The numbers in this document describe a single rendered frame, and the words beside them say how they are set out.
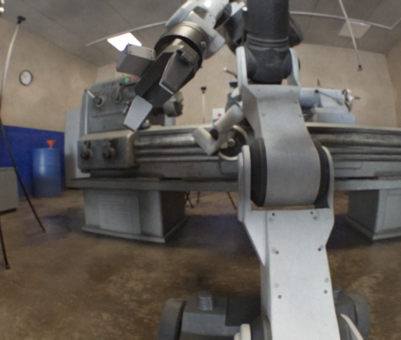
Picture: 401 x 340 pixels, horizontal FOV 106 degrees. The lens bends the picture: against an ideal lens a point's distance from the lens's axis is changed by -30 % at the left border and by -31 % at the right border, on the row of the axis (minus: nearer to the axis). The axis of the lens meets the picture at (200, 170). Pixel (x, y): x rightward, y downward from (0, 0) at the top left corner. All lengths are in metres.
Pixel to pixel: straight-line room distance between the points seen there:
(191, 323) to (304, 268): 0.32
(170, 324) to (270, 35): 0.77
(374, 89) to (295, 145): 5.67
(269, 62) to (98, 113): 1.53
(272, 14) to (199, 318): 0.76
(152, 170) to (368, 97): 5.24
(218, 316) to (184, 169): 1.16
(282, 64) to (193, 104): 4.46
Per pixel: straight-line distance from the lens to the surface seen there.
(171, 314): 0.61
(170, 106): 1.75
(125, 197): 1.68
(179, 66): 0.27
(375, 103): 5.93
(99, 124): 1.88
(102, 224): 1.88
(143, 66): 0.34
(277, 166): 0.39
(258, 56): 0.61
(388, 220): 1.89
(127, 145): 1.54
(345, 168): 1.65
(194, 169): 1.52
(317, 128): 1.56
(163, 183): 1.42
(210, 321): 0.57
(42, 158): 4.23
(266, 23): 0.58
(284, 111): 0.51
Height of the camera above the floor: 0.59
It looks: 2 degrees down
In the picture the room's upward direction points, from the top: 1 degrees counter-clockwise
